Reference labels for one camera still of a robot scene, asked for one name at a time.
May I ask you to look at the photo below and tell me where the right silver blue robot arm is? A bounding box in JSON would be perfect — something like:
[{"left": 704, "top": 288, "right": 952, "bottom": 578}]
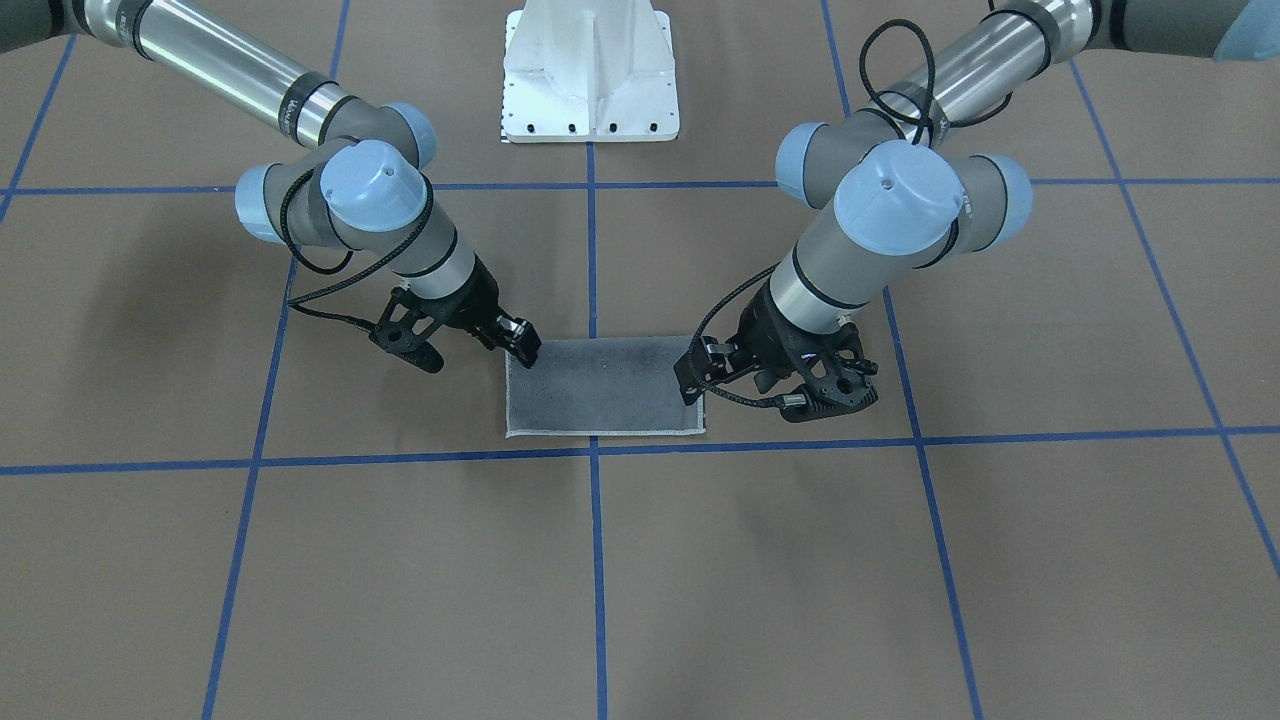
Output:
[{"left": 3, "top": 1, "right": 541, "bottom": 373}]

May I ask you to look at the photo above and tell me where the black camera cable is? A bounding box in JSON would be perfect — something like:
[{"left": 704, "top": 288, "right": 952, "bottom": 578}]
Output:
[
  {"left": 278, "top": 170, "right": 435, "bottom": 327},
  {"left": 686, "top": 18, "right": 1021, "bottom": 411}
]

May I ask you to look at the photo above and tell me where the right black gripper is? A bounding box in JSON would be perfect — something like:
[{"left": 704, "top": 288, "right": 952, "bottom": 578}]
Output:
[{"left": 421, "top": 259, "right": 541, "bottom": 369}]

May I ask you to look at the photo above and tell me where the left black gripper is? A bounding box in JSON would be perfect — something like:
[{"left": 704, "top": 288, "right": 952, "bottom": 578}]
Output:
[{"left": 675, "top": 284, "right": 856, "bottom": 406}]

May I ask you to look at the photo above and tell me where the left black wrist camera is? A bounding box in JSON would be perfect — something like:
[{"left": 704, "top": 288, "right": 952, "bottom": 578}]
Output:
[{"left": 780, "top": 323, "right": 879, "bottom": 423}]

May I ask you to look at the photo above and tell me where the pink and grey towel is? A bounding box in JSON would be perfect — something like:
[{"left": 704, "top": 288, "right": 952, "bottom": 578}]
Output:
[{"left": 506, "top": 336, "right": 707, "bottom": 438}]

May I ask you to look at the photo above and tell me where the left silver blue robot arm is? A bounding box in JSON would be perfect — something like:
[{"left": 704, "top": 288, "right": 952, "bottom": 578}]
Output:
[{"left": 673, "top": 1, "right": 1277, "bottom": 423}]

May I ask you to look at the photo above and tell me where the white camera stand pedestal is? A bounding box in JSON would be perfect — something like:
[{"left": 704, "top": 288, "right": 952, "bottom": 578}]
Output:
[{"left": 500, "top": 1, "right": 681, "bottom": 143}]

